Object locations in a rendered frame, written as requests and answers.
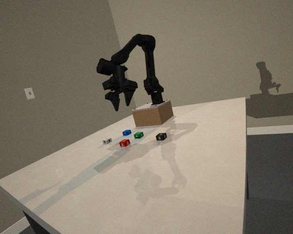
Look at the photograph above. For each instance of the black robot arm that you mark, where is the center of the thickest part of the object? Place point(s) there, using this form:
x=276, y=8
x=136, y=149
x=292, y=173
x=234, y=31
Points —
x=151, y=83

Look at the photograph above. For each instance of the red block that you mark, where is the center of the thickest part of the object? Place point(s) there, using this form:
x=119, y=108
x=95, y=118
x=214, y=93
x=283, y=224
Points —
x=124, y=143

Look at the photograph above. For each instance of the blue digit block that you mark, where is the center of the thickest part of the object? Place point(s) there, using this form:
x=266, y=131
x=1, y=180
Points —
x=126, y=132

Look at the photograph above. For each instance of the green block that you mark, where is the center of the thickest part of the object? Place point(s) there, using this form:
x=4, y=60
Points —
x=138, y=135

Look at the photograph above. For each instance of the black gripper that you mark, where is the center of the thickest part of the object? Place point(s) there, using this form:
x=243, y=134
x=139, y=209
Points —
x=128, y=87

